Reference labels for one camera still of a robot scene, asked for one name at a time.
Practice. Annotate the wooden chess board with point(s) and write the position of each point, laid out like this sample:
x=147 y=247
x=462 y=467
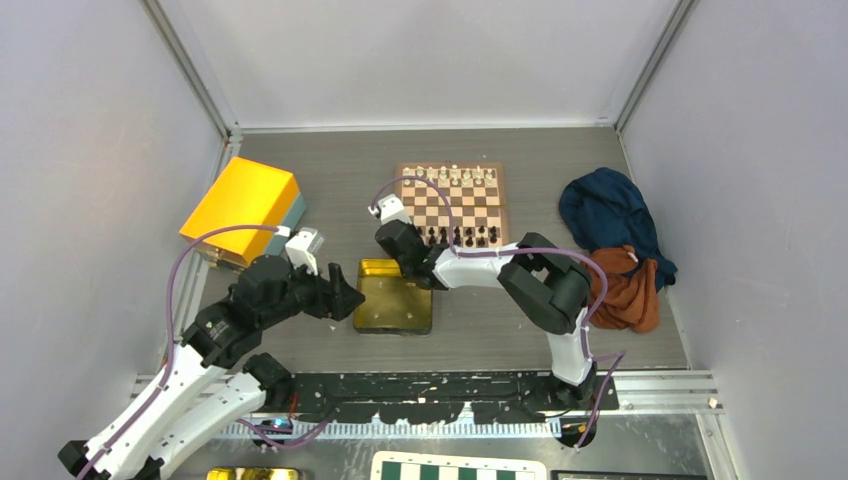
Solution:
x=482 y=203

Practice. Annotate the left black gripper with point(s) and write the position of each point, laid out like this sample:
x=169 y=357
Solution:
x=335 y=298

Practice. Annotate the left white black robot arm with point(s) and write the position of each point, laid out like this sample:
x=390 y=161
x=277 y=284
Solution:
x=213 y=378

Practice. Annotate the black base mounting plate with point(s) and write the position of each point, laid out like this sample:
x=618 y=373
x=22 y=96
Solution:
x=503 y=397

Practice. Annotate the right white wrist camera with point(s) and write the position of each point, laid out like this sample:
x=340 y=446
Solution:
x=388 y=209

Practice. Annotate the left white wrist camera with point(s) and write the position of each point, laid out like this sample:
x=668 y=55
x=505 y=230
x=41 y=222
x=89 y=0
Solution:
x=301 y=247

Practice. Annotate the green white chess mat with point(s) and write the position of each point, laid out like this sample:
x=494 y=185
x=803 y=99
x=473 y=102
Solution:
x=396 y=465

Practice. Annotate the rust orange cloth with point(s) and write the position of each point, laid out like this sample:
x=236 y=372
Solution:
x=632 y=300

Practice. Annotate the gold metal tray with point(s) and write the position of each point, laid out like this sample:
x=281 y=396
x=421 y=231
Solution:
x=393 y=305

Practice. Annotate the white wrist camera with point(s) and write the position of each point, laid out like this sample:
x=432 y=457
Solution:
x=388 y=209
x=301 y=247

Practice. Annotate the dark blue cloth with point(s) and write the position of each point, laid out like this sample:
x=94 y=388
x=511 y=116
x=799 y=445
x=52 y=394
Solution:
x=605 y=209

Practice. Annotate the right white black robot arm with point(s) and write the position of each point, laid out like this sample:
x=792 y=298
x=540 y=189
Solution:
x=547 y=285

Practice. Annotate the orange yellow box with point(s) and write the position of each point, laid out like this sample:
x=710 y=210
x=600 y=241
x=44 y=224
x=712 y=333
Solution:
x=245 y=192

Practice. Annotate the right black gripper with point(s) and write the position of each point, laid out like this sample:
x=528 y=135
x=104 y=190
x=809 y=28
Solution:
x=411 y=229

